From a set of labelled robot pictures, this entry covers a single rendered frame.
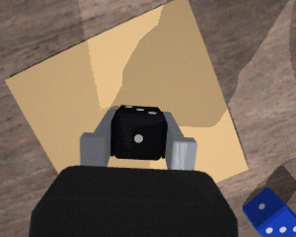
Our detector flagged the tan flat mat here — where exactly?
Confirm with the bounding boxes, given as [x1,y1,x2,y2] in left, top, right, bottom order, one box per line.
[5,0,249,183]

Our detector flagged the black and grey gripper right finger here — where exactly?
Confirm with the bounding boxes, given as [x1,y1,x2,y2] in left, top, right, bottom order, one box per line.
[161,112,197,170]

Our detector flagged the blue die with white pips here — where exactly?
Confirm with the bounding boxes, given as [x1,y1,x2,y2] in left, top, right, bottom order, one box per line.
[243,188,296,237]

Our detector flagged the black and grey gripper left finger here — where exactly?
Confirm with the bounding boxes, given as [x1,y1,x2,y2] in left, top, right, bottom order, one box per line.
[80,109,118,167]

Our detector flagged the black die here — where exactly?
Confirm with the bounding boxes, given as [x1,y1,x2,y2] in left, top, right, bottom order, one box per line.
[114,106,164,161]

